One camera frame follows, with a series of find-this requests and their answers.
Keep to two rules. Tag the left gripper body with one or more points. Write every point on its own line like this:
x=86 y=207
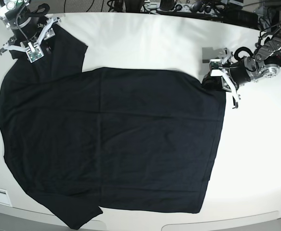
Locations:
x=241 y=72

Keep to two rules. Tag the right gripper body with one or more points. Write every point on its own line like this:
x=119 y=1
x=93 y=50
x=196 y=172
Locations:
x=28 y=29

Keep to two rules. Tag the black T-shirt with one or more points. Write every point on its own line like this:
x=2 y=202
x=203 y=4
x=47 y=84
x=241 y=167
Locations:
x=77 y=142

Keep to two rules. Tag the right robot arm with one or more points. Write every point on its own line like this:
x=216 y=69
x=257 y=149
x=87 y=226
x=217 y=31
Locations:
x=13 y=9

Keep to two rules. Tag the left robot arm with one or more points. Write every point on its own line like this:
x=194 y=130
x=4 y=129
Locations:
x=267 y=55

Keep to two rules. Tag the white power strip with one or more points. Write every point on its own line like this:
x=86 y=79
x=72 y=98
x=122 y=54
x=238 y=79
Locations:
x=189 y=8

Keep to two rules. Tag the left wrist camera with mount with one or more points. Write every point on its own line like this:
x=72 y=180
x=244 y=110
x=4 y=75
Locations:
x=220 y=67

